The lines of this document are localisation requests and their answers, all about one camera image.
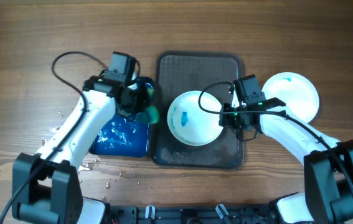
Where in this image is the pinkish white plate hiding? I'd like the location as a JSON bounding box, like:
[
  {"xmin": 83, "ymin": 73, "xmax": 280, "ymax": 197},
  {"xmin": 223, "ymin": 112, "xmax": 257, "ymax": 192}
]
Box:
[{"xmin": 262, "ymin": 72, "xmax": 320, "ymax": 123}]

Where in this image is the green scrubbing sponge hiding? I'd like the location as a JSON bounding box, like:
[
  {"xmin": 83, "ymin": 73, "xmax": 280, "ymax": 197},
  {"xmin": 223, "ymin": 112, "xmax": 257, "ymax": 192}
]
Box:
[{"xmin": 135, "ymin": 89, "xmax": 160, "ymax": 124}]

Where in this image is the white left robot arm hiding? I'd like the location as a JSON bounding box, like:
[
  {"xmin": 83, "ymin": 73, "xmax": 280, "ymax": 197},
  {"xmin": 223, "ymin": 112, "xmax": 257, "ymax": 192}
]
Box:
[{"xmin": 6, "ymin": 76, "xmax": 154, "ymax": 224}]

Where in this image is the blue tray with water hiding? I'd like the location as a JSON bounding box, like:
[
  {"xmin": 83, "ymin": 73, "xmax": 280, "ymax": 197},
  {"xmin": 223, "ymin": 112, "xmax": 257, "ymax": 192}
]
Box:
[{"xmin": 85, "ymin": 77, "xmax": 152, "ymax": 157}]

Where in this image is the white plate top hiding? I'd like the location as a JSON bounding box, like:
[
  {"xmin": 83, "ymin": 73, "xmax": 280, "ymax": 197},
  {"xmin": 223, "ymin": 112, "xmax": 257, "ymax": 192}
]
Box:
[{"xmin": 167, "ymin": 91, "xmax": 223, "ymax": 146}]

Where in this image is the dark brown serving tray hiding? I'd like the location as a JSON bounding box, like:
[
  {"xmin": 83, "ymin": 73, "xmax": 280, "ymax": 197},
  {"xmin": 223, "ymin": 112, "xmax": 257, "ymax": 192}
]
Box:
[{"xmin": 149, "ymin": 50, "xmax": 245, "ymax": 170}]

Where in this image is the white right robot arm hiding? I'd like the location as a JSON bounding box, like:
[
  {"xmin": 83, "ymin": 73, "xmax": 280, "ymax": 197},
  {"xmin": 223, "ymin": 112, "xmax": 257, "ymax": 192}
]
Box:
[{"xmin": 219, "ymin": 72, "xmax": 353, "ymax": 223}]

